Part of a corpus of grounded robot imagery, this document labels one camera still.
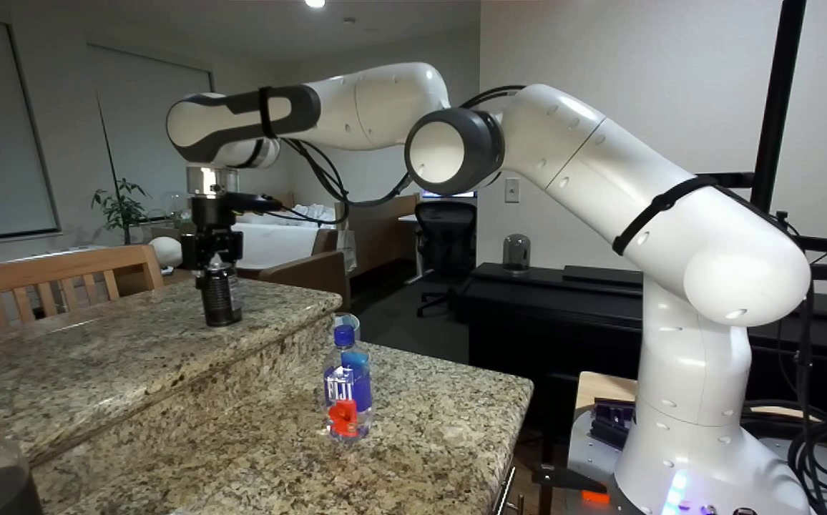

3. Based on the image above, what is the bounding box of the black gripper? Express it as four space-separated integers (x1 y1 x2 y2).
182 195 246 292

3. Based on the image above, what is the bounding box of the black drink can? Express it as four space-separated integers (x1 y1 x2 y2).
197 265 245 328

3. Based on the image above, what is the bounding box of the water bottle with blue label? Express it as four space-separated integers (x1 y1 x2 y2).
322 312 378 442

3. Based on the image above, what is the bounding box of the white round object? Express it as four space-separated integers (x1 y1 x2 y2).
149 235 189 270

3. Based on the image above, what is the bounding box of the bed with white sheets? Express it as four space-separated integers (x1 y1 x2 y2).
236 197 338 270

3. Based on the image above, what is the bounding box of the green potted plant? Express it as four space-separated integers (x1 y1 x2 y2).
93 173 154 246

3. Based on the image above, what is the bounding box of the wooden desk panel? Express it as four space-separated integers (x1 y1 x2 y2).
336 195 422 280

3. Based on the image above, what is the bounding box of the wooden chair back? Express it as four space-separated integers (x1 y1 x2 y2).
0 243 166 333

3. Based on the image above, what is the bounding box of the grey window blind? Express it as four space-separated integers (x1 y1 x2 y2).
86 43 236 209

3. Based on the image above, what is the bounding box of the small grey speaker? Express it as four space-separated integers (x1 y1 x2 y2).
502 232 532 268

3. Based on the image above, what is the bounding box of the black low cabinet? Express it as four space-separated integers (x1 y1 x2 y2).
452 260 827 423

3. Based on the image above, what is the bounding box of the small black device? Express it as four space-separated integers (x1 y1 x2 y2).
591 398 642 448

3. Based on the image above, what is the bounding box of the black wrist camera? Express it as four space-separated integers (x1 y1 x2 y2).
227 190 279 215

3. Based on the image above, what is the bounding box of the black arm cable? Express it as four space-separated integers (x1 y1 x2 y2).
280 83 531 229

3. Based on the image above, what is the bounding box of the black strap on arm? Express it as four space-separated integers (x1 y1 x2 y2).
609 173 722 256

